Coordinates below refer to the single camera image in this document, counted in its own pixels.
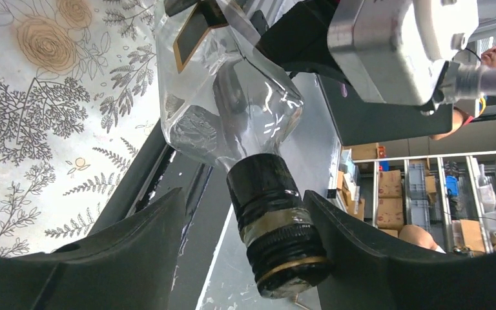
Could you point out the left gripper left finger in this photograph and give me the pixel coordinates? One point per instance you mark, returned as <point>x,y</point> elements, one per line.
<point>81,265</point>

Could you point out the clear bottle black gold cap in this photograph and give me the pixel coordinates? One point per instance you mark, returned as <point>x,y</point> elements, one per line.
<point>223,103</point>

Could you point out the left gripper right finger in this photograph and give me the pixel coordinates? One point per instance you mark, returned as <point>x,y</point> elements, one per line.
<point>373,270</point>

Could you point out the metal storage shelf with boxes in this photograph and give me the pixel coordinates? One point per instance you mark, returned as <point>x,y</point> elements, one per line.
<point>451,196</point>

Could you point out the floral table mat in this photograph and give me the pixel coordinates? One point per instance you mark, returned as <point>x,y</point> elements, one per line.
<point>78,99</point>

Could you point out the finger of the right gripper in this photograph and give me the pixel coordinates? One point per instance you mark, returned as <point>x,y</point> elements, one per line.
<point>358,122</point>

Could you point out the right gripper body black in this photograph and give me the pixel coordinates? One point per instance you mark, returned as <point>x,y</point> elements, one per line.
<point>297,42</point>

